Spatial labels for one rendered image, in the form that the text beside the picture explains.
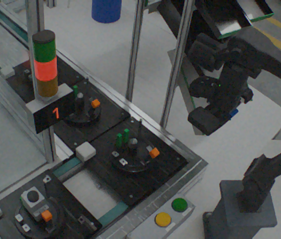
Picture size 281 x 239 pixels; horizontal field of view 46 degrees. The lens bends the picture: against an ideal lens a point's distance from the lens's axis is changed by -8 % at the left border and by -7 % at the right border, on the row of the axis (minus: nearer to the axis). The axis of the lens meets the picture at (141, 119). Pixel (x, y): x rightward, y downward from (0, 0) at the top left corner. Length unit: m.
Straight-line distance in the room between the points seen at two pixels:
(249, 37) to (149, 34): 1.16
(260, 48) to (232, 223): 0.46
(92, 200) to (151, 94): 0.57
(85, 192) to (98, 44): 0.83
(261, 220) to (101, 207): 0.45
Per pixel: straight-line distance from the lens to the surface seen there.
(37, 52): 0.74
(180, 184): 1.04
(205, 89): 0.75
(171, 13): 1.03
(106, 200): 1.04
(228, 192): 0.94
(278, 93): 3.15
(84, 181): 1.07
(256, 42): 0.65
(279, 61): 0.65
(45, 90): 0.80
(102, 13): 1.80
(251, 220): 0.92
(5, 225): 0.97
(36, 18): 0.73
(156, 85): 1.47
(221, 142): 1.32
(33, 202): 0.85
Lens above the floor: 1.82
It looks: 46 degrees down
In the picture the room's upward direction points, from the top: 9 degrees clockwise
